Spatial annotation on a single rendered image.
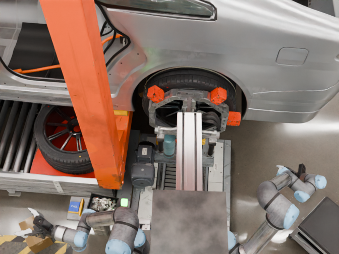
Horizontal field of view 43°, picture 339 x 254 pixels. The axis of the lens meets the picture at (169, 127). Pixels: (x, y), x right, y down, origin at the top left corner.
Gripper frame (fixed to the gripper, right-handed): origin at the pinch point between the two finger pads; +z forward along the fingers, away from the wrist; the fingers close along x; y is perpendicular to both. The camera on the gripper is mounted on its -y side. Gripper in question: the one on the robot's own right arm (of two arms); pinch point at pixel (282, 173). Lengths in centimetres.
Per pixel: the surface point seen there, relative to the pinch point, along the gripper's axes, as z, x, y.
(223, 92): 15, -63, -6
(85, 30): -50, -144, 67
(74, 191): 119, -51, 94
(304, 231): 20, 59, 0
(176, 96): 29, -78, 16
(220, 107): 23, -54, -2
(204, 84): 22, -73, -2
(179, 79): 29, -85, 7
